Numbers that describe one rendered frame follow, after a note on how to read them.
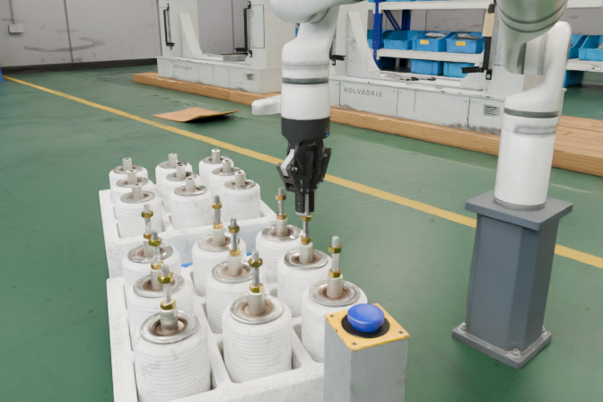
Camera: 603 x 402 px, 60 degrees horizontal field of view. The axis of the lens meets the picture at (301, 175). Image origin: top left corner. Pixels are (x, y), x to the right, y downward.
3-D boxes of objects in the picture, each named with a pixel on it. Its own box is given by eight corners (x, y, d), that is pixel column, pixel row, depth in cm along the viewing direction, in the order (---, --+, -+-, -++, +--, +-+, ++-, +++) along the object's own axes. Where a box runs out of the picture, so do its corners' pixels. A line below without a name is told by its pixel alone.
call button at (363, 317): (372, 315, 60) (372, 299, 59) (390, 334, 56) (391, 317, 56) (341, 322, 59) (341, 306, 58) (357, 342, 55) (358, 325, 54)
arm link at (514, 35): (498, -40, 73) (574, -43, 69) (506, 32, 98) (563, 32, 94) (489, 23, 72) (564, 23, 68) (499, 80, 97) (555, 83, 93)
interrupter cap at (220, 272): (216, 289, 78) (216, 284, 78) (207, 266, 85) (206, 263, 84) (265, 280, 80) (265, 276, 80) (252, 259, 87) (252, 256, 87)
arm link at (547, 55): (573, 21, 91) (559, 117, 96) (516, 21, 95) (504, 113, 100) (574, 21, 83) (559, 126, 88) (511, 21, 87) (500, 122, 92)
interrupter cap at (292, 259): (318, 249, 91) (318, 245, 91) (336, 267, 85) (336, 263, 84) (276, 256, 89) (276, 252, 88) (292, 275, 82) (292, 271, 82)
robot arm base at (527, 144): (507, 191, 105) (518, 107, 100) (554, 203, 99) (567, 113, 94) (484, 201, 99) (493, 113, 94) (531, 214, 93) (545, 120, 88)
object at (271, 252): (251, 328, 99) (248, 241, 94) (266, 302, 108) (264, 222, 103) (300, 336, 97) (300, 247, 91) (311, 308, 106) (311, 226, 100)
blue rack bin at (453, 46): (467, 50, 596) (469, 31, 590) (499, 52, 569) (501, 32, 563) (443, 52, 564) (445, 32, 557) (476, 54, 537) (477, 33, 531)
